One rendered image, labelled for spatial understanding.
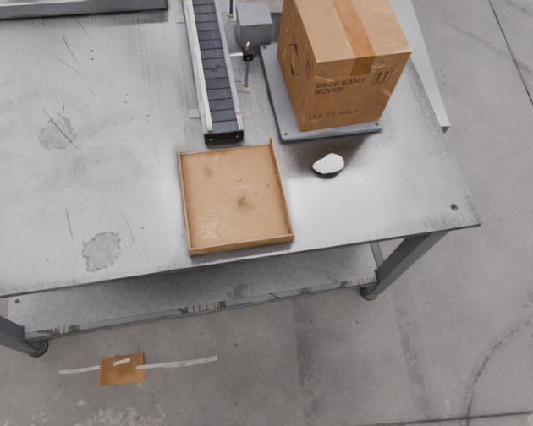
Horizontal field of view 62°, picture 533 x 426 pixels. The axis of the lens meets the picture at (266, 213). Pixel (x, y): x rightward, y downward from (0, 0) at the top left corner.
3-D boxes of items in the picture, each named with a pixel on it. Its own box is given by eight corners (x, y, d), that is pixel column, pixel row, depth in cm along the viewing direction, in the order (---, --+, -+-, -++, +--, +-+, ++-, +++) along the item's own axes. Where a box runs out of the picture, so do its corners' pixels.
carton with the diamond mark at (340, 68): (276, 54, 139) (286, -25, 115) (348, 46, 143) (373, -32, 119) (299, 133, 127) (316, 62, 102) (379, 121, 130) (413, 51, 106)
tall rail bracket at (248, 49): (226, 83, 135) (226, 40, 120) (250, 81, 136) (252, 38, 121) (228, 91, 134) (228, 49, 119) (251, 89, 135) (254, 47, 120)
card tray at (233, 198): (178, 154, 123) (176, 145, 119) (271, 144, 127) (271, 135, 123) (190, 255, 110) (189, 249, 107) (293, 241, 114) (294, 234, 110)
